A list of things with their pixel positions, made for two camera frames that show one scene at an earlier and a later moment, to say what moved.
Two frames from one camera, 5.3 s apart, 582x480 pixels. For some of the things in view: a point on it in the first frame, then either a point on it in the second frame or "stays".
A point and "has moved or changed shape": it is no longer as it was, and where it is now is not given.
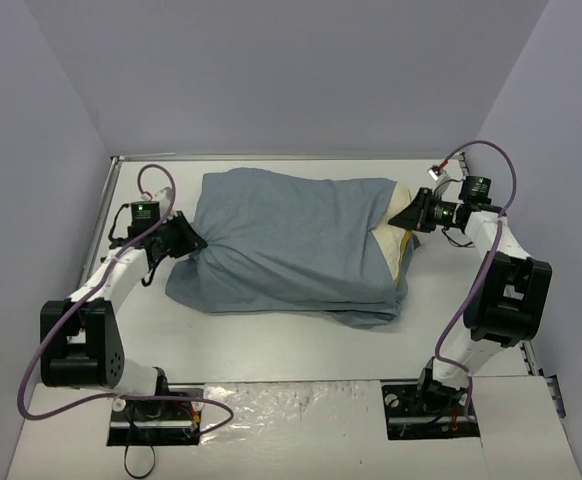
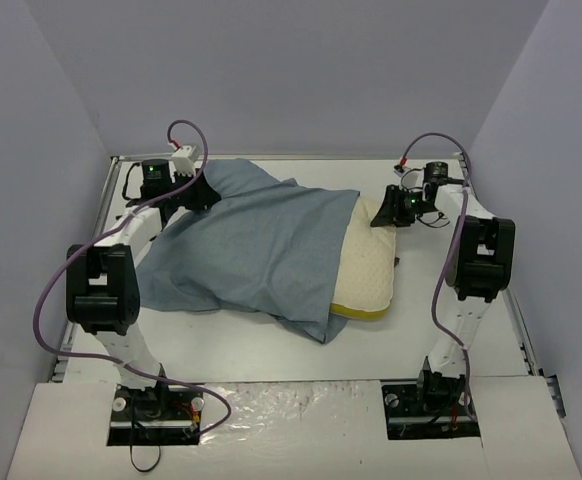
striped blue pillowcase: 292,243 has moved or changed shape
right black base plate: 407,418 stays
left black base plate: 158,422 stays
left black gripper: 181,236 to 199,190
